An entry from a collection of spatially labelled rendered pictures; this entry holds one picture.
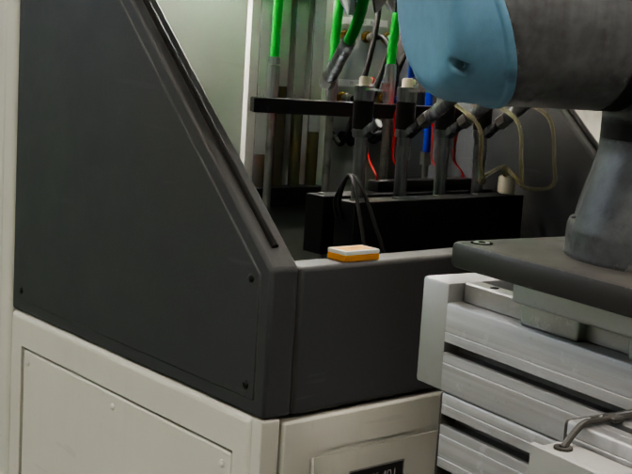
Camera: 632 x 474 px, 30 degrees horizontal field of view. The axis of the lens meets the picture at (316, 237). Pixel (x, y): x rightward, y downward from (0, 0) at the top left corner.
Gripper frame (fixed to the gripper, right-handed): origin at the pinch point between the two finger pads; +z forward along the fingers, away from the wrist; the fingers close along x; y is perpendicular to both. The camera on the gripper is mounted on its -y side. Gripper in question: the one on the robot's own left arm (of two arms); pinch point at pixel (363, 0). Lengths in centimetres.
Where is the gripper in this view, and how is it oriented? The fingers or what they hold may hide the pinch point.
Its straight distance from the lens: 141.8
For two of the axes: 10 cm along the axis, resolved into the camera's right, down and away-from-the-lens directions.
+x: 9.8, -1.7, 0.5
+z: 0.6, 5.9, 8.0
